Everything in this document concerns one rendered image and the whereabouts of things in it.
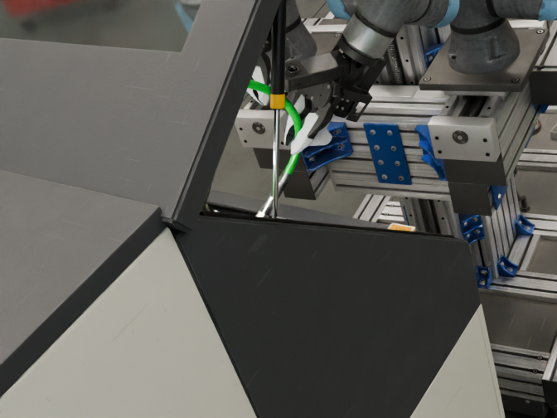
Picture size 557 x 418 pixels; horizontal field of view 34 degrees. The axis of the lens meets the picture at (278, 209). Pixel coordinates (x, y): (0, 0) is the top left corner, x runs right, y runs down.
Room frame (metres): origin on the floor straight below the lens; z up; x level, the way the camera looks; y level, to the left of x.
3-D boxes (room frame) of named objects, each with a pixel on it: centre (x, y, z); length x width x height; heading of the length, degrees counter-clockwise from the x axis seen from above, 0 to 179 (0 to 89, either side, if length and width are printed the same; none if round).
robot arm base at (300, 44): (1.98, -0.15, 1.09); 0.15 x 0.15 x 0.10
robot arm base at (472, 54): (1.66, -0.53, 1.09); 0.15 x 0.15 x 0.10
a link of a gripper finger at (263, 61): (1.41, -0.05, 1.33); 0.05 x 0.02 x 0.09; 43
